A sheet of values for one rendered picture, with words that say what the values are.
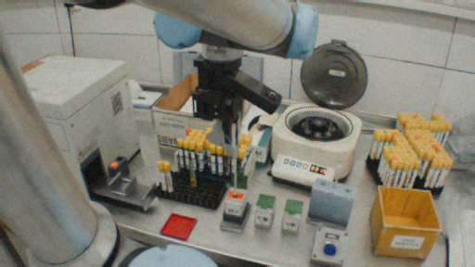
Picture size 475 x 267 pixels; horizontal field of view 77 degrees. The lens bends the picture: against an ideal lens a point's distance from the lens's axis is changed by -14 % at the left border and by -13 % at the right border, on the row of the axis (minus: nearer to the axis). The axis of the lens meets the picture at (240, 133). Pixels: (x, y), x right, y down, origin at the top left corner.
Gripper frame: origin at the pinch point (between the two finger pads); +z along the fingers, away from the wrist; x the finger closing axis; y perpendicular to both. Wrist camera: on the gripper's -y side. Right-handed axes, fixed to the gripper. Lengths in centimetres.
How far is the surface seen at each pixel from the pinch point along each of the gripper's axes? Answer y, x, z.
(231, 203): 0.3, 1.8, 13.5
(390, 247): -36.4, 3.1, 17.0
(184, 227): 10.8, 6.4, 20.2
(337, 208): -23.4, -4.2, 14.6
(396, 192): -37.2, -9.7, 11.6
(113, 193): 30.6, 5.2, 15.9
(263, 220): -7.2, 1.0, 17.6
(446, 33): -53, -57, -17
